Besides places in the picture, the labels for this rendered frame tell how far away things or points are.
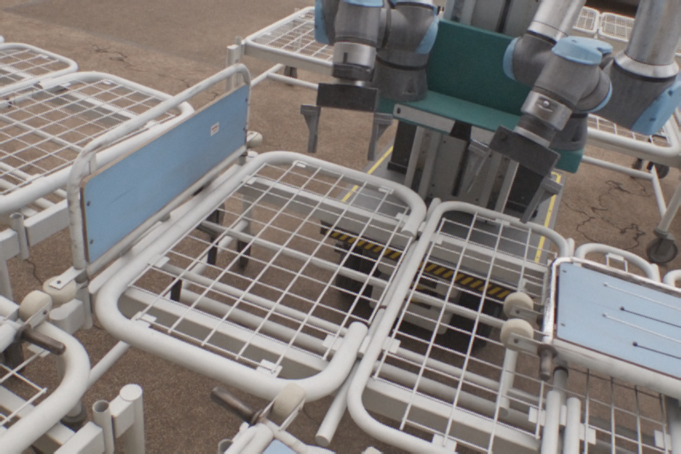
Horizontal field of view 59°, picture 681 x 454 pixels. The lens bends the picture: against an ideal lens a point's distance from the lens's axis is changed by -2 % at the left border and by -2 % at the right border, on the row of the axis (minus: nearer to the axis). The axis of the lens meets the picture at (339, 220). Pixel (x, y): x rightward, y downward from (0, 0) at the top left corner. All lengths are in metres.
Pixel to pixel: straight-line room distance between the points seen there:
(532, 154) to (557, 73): 0.16
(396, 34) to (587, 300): 0.73
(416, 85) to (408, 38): 0.36
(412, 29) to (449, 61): 0.45
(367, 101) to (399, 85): 0.47
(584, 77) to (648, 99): 0.38
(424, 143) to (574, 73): 0.88
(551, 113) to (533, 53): 0.22
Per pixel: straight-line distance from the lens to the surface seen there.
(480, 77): 1.90
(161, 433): 1.71
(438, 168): 2.11
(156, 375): 1.84
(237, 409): 0.98
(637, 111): 1.64
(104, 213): 1.34
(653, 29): 1.59
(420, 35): 1.47
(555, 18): 1.44
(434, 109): 1.79
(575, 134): 1.77
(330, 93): 1.34
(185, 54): 4.21
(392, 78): 1.79
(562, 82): 1.26
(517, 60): 1.44
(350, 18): 1.34
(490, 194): 2.06
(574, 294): 1.46
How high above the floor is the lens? 1.34
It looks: 32 degrees down
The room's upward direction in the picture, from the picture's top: 10 degrees clockwise
